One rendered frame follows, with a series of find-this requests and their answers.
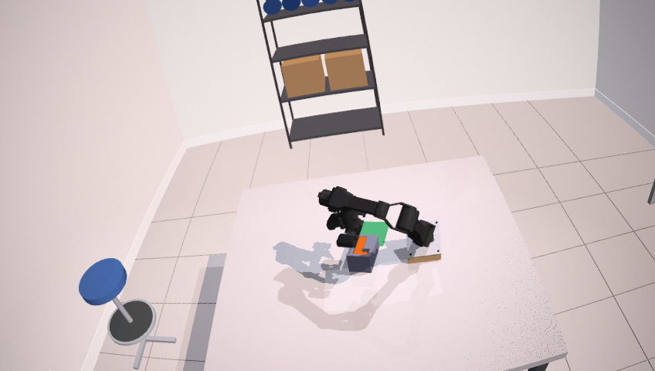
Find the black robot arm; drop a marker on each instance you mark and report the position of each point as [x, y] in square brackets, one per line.
[341, 202]

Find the orange l-shaped part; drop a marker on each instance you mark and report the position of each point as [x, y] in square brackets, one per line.
[360, 244]

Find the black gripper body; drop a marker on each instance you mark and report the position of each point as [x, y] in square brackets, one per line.
[351, 223]

